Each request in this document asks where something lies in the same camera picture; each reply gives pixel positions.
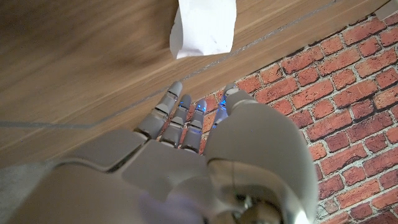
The red brick printed backdrop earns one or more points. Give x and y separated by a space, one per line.
348 109

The white receipt paper strip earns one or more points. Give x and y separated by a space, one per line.
205 28

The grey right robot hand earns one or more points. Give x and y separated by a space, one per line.
255 143

